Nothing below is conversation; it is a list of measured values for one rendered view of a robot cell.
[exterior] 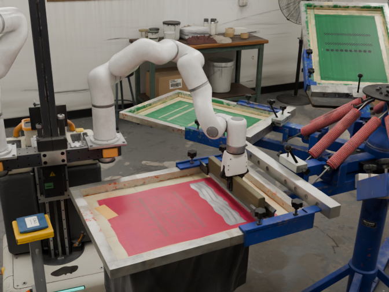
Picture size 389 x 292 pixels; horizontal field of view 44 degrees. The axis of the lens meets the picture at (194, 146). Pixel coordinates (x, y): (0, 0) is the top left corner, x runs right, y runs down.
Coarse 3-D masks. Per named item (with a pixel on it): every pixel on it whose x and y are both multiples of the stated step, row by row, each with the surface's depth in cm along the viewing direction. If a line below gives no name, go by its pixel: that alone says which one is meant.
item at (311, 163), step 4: (304, 160) 212; (308, 160) 212; (312, 160) 212; (316, 160) 212; (308, 164) 209; (312, 164) 209; (316, 164) 209; (320, 164) 209; (308, 168) 207; (312, 168) 208; (316, 168) 209; (320, 168) 210; (300, 172) 206; (312, 172) 209; (316, 172) 210; (320, 172) 211; (300, 176) 206
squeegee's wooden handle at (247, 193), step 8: (208, 160) 210; (216, 160) 206; (208, 168) 211; (216, 168) 204; (216, 176) 205; (232, 176) 193; (240, 184) 187; (248, 184) 186; (240, 192) 188; (248, 192) 182; (256, 192) 180; (248, 200) 183; (256, 200) 178; (264, 200) 178; (264, 208) 179
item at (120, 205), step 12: (204, 180) 211; (144, 192) 200; (156, 192) 200; (180, 192) 201; (192, 192) 201; (216, 192) 201; (108, 204) 191; (120, 204) 191; (192, 204) 192; (120, 216) 183; (132, 216) 183
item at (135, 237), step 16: (192, 208) 189; (208, 208) 190; (240, 208) 190; (128, 224) 178; (144, 224) 178; (208, 224) 179; (224, 224) 179; (240, 224) 179; (128, 240) 168; (144, 240) 168; (160, 240) 169; (176, 240) 169
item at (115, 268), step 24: (192, 168) 215; (72, 192) 192; (96, 192) 198; (264, 192) 202; (96, 240) 162; (192, 240) 163; (216, 240) 163; (240, 240) 168; (120, 264) 150; (144, 264) 153
